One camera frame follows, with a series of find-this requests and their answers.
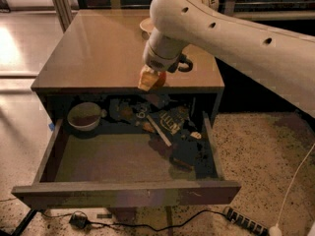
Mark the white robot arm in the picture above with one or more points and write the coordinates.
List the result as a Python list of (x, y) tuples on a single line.
[(278, 59)]

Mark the black power strip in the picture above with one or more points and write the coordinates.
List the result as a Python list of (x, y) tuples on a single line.
[(243, 221)]

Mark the metal window frame post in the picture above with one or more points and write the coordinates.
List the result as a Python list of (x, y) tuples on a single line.
[(64, 13)]

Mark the black metal floor bar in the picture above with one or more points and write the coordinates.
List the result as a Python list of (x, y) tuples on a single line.
[(24, 223)]

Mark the red apple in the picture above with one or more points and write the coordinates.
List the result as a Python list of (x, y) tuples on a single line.
[(161, 80)]

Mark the dark bowl in drawer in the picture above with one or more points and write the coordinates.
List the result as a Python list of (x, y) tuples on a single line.
[(85, 116)]

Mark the dark crumpled chip bag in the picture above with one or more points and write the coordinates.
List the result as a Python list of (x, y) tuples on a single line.
[(131, 111)]

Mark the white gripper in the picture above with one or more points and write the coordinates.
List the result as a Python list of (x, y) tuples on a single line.
[(160, 60)]

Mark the grey cabinet counter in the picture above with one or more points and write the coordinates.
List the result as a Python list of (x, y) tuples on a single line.
[(101, 52)]

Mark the black power adapter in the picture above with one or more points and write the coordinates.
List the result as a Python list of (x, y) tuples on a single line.
[(78, 220)]

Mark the grey top drawer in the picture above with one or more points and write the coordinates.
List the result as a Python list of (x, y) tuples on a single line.
[(120, 167)]

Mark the white bowl on counter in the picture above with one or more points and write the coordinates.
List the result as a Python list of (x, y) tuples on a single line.
[(147, 25)]

